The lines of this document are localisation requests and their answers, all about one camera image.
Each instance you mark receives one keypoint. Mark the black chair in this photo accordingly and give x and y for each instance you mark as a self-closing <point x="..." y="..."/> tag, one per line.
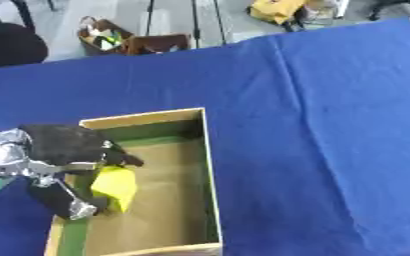
<point x="7" y="36"/>

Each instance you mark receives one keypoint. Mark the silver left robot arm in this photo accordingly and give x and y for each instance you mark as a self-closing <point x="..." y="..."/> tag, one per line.
<point x="1" y="156"/>

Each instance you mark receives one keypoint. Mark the yellow block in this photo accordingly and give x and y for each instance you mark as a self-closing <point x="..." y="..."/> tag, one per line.
<point x="116" y="185"/>

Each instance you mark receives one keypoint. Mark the black tripod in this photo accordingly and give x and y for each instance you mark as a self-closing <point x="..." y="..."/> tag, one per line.
<point x="194" y="20"/>

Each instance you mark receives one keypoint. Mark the brown open bag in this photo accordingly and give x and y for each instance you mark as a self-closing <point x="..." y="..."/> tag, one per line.
<point x="127" y="40"/>

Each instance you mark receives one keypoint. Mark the yellow bag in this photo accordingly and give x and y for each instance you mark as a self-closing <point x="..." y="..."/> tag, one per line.
<point x="275" y="10"/>

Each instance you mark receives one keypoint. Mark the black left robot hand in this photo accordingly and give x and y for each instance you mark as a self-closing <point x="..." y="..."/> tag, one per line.
<point x="68" y="145"/>

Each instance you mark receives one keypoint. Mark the tan cardboard box green inside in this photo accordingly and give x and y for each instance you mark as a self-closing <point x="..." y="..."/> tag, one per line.
<point x="156" y="186"/>

